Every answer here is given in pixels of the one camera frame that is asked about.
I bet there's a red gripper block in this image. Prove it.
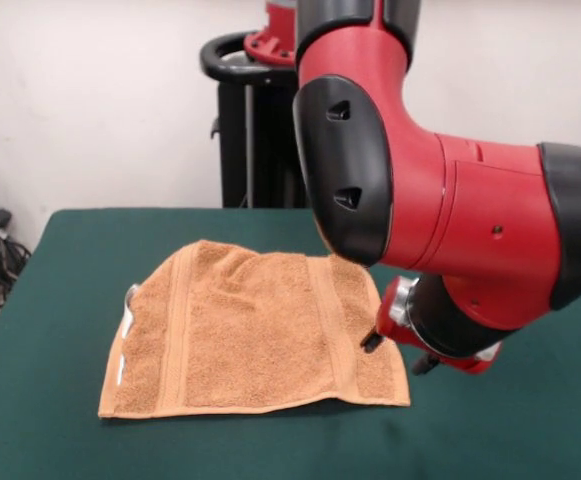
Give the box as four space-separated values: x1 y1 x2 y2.
359 275 505 376

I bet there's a tan terry towel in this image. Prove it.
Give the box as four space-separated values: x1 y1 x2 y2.
97 239 413 420

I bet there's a dark green table cloth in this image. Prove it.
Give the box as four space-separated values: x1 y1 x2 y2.
0 208 581 480

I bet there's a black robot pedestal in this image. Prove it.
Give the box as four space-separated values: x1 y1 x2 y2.
199 30 316 210

